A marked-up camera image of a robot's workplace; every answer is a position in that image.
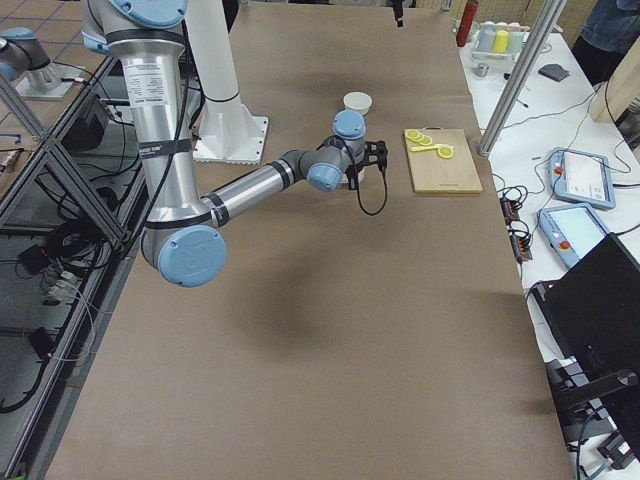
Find white bowl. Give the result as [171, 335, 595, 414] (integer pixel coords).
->
[343, 91, 373, 115]

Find bamboo cutting board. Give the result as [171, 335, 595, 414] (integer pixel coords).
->
[404, 128, 483, 195]

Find lower teach pendant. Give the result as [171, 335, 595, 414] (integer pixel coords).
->
[539, 203, 610, 268]

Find upper teach pendant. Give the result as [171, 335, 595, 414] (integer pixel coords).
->
[548, 147, 616, 210]

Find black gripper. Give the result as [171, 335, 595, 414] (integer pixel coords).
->
[345, 140, 388, 190]
[391, 0, 404, 28]

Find teach pendant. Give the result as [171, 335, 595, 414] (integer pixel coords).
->
[548, 147, 616, 210]
[539, 203, 610, 268]

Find red bottle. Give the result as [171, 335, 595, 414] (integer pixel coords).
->
[456, 0, 479, 47]

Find lemon slice single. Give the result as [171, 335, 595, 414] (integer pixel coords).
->
[436, 144, 455, 159]

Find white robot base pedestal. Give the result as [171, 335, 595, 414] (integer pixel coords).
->
[185, 0, 269, 165]

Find yellow cup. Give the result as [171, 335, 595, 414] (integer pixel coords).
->
[492, 30, 509, 53]

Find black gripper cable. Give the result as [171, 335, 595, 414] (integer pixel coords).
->
[354, 164, 390, 217]

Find small metal cylinder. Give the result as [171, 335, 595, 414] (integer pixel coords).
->
[473, 62, 490, 78]

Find aluminium frame post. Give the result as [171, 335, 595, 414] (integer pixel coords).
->
[478, 0, 567, 157]

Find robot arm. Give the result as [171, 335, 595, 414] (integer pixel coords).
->
[1, 1, 187, 98]
[82, 1, 387, 287]

